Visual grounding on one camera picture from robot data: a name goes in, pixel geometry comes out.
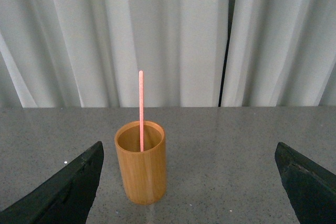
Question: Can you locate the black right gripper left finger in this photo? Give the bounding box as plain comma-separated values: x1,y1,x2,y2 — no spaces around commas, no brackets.
1,141,104,223

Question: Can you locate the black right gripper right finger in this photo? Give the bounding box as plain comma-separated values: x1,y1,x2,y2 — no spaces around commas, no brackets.
275,142,335,223

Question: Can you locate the pink chopstick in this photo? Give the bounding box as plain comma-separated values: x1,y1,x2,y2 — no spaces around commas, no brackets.
139,70,144,152

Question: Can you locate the bamboo chopstick holder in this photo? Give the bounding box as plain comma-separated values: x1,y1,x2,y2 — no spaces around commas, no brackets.
114,121,167,205

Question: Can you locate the white curtain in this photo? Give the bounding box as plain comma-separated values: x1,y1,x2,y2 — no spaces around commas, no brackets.
1,0,335,108

